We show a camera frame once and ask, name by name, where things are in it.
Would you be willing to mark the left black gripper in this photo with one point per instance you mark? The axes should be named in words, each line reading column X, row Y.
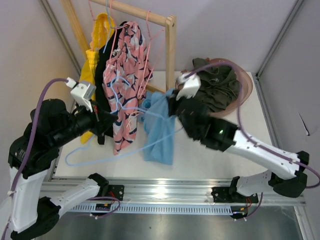
column 101, row 120

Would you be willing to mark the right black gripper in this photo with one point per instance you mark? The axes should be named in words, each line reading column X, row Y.
column 173, row 103

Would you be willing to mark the olive green shorts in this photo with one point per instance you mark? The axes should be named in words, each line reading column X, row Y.
column 219, row 88

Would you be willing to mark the light blue shorts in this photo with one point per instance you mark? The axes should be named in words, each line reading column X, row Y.
column 159, row 127

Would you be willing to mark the pink patterned shorts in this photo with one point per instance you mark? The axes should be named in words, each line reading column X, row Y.
column 122, row 77

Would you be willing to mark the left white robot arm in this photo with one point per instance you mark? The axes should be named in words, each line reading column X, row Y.
column 30, row 158

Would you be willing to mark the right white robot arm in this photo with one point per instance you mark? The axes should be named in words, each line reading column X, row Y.
column 284, row 173

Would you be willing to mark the black shorts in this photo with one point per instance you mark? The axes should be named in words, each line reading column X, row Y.
column 100, row 98

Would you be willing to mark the yellow shorts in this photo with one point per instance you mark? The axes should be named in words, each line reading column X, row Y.
column 99, row 36

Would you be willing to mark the pink translucent plastic basin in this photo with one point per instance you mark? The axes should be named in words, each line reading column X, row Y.
column 200, row 64

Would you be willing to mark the wooden clothes rack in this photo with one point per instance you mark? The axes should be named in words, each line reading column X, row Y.
column 169, row 23

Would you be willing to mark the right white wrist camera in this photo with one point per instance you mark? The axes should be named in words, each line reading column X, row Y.
column 187, row 85

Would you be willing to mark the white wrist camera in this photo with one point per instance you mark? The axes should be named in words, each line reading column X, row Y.
column 187, row 85
column 82, row 92

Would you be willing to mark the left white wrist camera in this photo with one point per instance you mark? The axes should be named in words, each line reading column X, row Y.
column 82, row 92

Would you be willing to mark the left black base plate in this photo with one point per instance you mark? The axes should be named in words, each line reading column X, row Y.
column 114, row 190

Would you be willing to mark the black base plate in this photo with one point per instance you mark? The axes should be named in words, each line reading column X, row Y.
column 225, row 195
column 114, row 190

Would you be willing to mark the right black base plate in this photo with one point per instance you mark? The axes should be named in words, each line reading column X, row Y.
column 225, row 195

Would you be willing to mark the aluminium mounting rail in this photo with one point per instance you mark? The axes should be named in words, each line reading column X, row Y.
column 166, row 191

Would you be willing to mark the slotted cable duct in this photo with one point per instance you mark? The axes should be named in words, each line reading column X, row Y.
column 137, row 208

